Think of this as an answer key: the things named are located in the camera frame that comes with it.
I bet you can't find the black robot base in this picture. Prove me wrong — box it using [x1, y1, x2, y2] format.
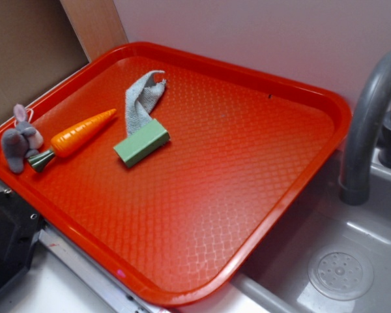
[0, 188, 44, 295]

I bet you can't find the orange toy carrot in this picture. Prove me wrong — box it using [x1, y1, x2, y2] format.
[27, 109, 117, 172]

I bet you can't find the red plastic tray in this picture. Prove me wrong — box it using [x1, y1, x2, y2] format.
[0, 42, 351, 308]

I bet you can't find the green rectangular block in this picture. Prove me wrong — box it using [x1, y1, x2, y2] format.
[114, 119, 170, 168]

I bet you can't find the grey cloth rag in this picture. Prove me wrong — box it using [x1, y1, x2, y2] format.
[125, 70, 166, 136]

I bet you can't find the grey plastic faucet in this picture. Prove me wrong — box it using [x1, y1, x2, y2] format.
[339, 51, 391, 205]

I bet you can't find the wooden board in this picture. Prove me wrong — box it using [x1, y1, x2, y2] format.
[61, 0, 128, 62]

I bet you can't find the grey plush bunny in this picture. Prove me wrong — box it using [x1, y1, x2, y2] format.
[1, 104, 44, 174]

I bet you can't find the grey toy sink basin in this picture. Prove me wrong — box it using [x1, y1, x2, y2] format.
[182, 155, 391, 312]

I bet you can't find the round sink drain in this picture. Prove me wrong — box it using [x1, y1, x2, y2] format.
[308, 246, 374, 301]

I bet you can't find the brown cardboard panel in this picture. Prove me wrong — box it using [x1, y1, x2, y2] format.
[0, 1, 88, 125]

